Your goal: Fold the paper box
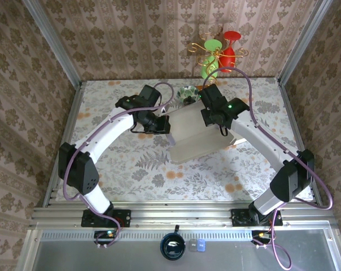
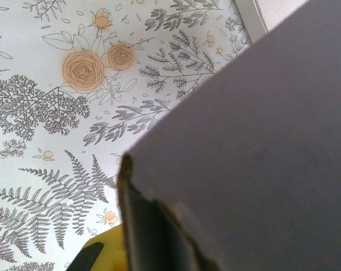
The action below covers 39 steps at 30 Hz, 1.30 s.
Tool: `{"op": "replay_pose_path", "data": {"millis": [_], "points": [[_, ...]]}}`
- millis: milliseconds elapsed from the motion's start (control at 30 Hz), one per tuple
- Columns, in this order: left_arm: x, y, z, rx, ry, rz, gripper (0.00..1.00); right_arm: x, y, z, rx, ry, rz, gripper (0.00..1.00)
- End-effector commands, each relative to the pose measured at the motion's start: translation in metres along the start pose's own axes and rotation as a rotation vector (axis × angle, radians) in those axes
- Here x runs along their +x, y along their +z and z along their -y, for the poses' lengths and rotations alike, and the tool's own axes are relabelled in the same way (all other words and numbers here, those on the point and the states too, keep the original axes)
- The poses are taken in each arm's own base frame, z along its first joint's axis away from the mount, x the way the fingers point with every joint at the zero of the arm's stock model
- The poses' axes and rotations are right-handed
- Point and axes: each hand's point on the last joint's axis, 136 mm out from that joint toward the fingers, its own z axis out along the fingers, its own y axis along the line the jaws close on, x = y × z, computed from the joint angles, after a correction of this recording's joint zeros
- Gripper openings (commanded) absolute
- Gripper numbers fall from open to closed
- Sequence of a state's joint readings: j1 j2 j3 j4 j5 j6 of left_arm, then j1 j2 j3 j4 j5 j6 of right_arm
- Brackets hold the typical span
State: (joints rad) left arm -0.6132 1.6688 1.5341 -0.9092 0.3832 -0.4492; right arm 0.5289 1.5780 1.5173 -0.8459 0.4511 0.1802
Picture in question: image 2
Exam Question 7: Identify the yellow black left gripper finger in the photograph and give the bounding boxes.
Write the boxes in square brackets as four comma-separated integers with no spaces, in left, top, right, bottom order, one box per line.
[64,224,129,271]

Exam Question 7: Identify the lilac paper box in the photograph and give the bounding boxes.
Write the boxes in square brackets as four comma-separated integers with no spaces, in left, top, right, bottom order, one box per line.
[116,0,341,271]

